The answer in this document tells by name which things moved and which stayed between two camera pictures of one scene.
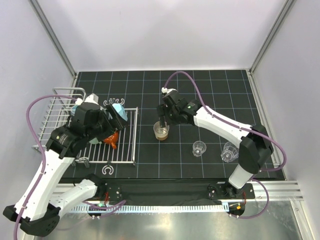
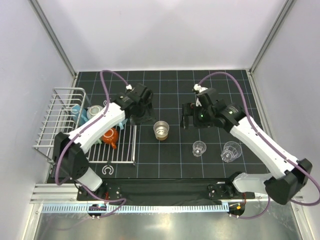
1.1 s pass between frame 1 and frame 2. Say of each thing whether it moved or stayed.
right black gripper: moved
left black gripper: moved
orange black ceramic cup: stayed
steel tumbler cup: stayed
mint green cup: stayed
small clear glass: stayed
